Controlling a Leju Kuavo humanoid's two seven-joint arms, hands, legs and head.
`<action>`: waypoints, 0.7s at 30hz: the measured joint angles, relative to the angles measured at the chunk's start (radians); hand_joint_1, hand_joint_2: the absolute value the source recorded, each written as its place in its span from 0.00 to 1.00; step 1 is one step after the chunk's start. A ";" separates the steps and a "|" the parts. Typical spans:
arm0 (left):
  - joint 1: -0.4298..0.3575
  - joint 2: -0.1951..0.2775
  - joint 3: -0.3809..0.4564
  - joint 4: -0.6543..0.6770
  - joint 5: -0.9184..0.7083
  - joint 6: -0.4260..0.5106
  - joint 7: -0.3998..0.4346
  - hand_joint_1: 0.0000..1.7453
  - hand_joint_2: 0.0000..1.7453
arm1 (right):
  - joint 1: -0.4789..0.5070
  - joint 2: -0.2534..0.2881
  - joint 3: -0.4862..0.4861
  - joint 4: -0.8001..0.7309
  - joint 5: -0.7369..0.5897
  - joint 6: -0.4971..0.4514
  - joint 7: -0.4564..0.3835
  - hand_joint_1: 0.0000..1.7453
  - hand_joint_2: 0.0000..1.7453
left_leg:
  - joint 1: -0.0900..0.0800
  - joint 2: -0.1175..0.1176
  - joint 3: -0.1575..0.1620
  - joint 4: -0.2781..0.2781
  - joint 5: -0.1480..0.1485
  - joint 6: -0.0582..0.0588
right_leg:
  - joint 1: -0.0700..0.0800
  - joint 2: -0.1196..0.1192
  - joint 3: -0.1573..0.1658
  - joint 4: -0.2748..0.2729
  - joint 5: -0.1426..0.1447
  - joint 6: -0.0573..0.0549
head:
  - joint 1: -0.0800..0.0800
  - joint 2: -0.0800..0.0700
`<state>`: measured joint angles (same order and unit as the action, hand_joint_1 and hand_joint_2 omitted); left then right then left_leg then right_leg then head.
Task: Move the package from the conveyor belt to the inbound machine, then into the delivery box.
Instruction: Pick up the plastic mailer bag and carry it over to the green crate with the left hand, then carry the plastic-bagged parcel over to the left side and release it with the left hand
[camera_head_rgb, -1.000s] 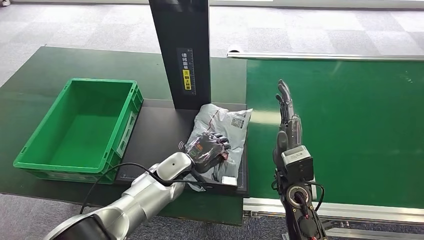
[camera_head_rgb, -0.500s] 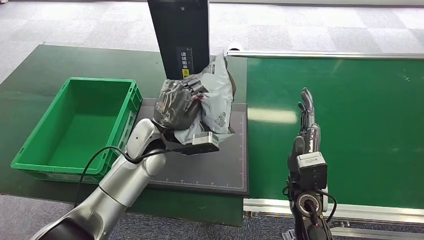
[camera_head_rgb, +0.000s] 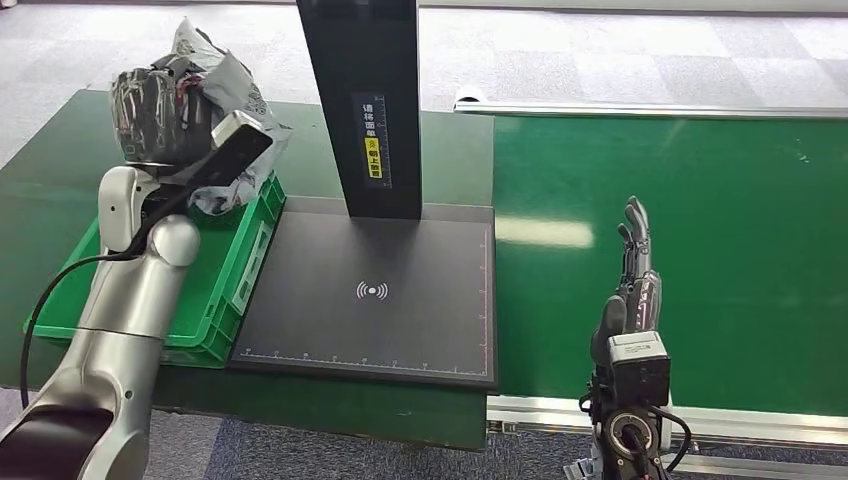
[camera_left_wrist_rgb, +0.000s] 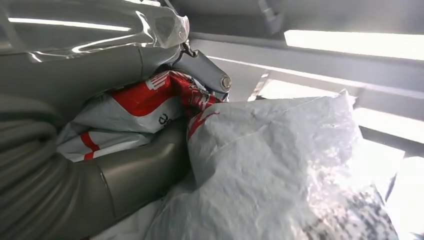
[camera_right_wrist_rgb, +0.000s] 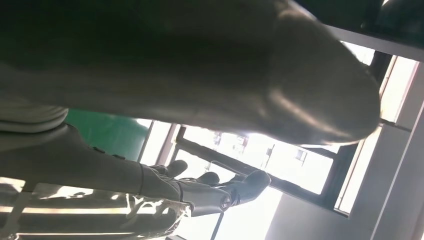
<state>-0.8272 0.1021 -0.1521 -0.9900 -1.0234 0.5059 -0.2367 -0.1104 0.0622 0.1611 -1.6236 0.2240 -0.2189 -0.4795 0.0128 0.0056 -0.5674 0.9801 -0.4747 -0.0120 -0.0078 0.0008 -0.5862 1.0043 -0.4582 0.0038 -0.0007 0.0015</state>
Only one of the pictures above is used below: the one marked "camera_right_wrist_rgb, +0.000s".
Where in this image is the black window frame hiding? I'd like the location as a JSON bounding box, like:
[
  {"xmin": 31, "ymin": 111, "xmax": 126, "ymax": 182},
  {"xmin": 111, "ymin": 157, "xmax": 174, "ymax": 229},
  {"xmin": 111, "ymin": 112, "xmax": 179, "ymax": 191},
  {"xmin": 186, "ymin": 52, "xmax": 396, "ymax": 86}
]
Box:
[{"xmin": 137, "ymin": 49, "xmax": 424, "ymax": 220}]

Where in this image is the green conveyor belt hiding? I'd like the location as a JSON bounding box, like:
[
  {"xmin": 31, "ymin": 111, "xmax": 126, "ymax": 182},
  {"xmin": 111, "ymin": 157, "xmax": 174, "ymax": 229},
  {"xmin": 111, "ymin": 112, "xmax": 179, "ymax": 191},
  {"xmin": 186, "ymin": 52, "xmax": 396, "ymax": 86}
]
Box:
[{"xmin": 64, "ymin": 108, "xmax": 152, "ymax": 164}]

